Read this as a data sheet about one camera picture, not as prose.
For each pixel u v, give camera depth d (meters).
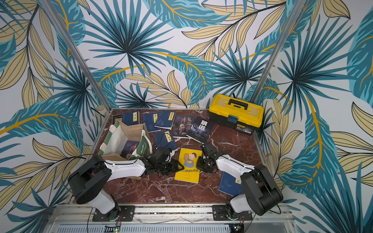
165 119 1.11
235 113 0.96
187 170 0.87
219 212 0.73
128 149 0.93
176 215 0.74
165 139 1.00
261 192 0.43
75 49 0.83
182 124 1.10
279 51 0.84
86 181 0.44
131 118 1.10
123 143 0.95
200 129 1.06
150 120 1.10
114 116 1.13
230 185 0.83
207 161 0.69
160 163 0.73
